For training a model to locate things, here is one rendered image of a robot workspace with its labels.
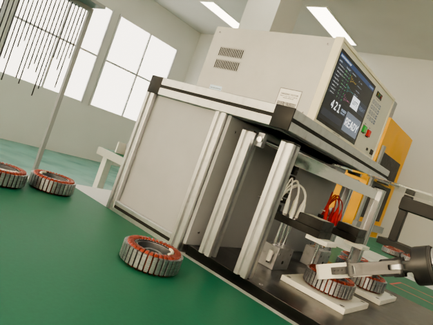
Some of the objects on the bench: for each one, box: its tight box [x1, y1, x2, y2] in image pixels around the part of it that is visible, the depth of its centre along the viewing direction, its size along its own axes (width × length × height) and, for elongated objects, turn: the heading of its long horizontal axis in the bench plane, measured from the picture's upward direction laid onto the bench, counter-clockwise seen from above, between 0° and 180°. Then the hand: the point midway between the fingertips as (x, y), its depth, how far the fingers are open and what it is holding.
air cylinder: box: [300, 244, 331, 265], centre depth 118 cm, size 5×8×6 cm
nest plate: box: [354, 286, 397, 306], centre depth 109 cm, size 15×15×1 cm
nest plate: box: [280, 274, 369, 315], centre depth 90 cm, size 15×15×1 cm
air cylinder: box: [258, 241, 294, 270], centre depth 99 cm, size 5×8×6 cm
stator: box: [303, 264, 357, 300], centre depth 90 cm, size 11×11×4 cm
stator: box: [349, 275, 387, 294], centre depth 109 cm, size 11×11×4 cm
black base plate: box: [186, 245, 433, 325], centre depth 101 cm, size 47×64×2 cm
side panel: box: [106, 92, 229, 252], centre depth 99 cm, size 28×3×32 cm, turn 145°
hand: (334, 271), depth 90 cm, fingers open, 13 cm apart
